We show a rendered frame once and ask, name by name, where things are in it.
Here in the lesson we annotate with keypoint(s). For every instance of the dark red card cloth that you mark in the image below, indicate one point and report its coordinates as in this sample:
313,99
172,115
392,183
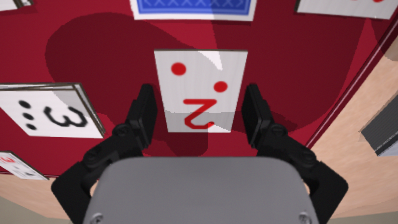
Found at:
302,63

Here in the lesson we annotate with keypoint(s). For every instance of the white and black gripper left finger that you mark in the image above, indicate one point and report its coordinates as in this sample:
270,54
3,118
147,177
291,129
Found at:
72,188

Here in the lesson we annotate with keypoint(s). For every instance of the blue playing card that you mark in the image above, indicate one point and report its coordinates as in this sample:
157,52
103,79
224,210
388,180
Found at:
238,10

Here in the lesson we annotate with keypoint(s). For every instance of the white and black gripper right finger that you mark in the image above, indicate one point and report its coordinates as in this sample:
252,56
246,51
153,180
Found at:
327,188

